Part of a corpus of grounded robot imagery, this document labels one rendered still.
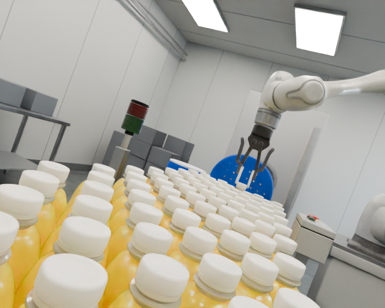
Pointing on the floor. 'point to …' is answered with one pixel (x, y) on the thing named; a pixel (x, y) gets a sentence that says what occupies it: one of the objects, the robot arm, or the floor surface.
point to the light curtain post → (300, 170)
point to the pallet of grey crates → (150, 149)
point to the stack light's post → (118, 161)
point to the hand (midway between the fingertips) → (244, 177)
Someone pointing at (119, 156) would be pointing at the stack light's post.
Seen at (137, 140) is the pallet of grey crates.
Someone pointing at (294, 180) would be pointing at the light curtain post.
